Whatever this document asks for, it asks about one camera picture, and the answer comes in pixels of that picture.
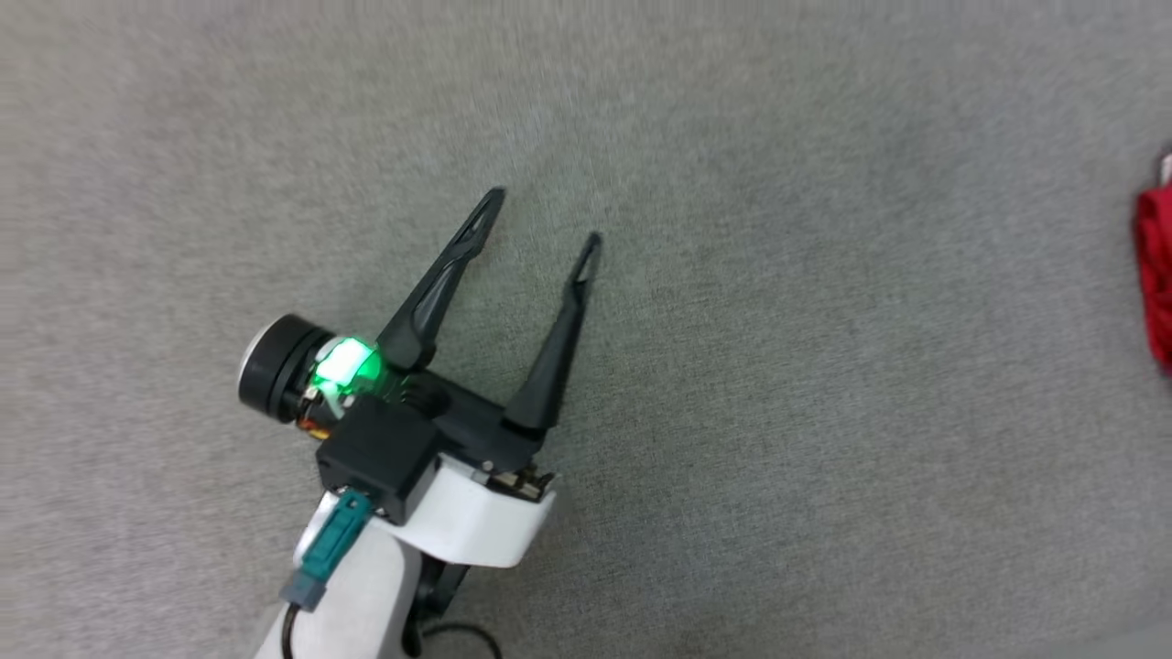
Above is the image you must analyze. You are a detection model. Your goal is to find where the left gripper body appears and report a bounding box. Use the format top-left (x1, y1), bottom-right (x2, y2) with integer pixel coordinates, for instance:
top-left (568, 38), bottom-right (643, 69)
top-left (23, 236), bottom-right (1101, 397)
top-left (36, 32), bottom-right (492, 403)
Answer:
top-left (238, 314), bottom-right (558, 567)

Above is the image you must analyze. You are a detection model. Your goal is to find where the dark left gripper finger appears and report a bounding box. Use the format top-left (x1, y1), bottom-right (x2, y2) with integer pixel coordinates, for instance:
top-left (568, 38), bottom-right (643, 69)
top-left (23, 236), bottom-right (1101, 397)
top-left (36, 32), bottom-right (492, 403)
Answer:
top-left (377, 188), bottom-right (507, 373)
top-left (503, 232), bottom-right (603, 434)

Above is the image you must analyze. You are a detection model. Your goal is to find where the red and white jersey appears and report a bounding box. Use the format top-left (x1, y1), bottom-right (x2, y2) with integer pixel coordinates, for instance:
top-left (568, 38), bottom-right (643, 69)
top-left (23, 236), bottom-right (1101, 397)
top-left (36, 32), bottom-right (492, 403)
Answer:
top-left (1134, 151), bottom-right (1172, 376)

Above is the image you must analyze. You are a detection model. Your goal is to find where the grey fabric sofa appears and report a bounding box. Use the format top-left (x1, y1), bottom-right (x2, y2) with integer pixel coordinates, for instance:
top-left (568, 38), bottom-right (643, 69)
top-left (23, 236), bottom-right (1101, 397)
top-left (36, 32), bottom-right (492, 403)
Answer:
top-left (0, 0), bottom-right (1172, 659)

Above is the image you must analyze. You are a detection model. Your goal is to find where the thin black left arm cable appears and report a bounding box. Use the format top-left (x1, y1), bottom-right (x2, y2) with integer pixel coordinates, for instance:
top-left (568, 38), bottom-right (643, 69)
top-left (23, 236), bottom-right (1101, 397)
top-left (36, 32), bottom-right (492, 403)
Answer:
top-left (401, 621), bottom-right (503, 659)

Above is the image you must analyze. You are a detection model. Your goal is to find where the teal left camera cable connector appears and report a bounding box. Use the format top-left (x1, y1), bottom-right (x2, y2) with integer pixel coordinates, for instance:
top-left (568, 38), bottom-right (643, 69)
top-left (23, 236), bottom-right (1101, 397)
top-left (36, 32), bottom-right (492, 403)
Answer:
top-left (280, 490), bottom-right (374, 659)

